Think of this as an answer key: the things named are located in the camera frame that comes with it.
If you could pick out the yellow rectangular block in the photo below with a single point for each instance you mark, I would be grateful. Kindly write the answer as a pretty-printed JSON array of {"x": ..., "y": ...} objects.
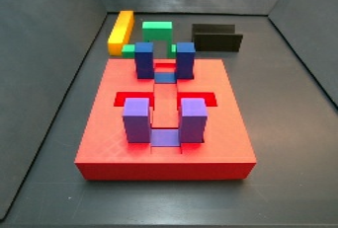
[{"x": 120, "y": 33}]

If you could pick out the red board with slots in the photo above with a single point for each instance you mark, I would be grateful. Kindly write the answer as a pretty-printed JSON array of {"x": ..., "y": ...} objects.
[{"x": 108, "y": 158}]

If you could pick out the purple U-shaped block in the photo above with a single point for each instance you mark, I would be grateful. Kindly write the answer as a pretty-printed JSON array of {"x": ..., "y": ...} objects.
[{"x": 192, "y": 118}]

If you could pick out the dark blue U-shaped block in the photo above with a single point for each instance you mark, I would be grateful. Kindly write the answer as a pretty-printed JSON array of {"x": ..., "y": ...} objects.
[{"x": 184, "y": 53}]

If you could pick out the green U-shaped block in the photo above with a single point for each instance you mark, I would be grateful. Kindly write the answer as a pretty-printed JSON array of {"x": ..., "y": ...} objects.
[{"x": 153, "y": 31}]

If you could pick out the black angled bracket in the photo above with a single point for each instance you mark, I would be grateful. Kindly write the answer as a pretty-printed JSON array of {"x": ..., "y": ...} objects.
[{"x": 213, "y": 37}]

